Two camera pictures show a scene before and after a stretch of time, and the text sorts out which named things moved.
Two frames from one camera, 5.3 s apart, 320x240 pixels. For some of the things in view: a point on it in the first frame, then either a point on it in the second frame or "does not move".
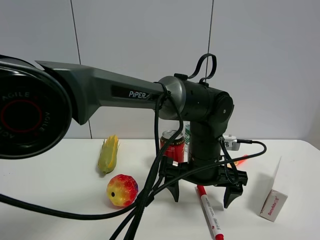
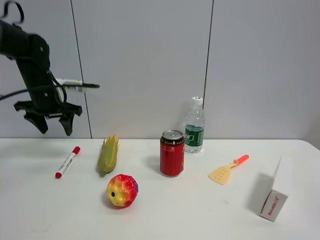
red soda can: (176, 149) does not move
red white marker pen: (210, 213) → (75, 151)
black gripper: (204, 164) → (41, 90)
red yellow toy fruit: (122, 190) does not move
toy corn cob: (107, 156) does not move
